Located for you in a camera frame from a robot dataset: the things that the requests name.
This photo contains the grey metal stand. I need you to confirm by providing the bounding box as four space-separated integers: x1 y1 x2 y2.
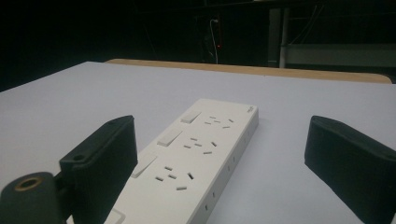
268 7 396 70

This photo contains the white power strip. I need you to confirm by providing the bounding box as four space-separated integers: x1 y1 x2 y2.
66 98 260 224

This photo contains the white hanging cable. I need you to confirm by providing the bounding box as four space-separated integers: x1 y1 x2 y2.
208 18 220 65

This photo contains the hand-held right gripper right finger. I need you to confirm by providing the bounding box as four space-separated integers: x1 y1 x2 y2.
304 115 396 224

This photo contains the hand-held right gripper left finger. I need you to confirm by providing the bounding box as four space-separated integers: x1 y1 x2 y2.
59 115 138 224

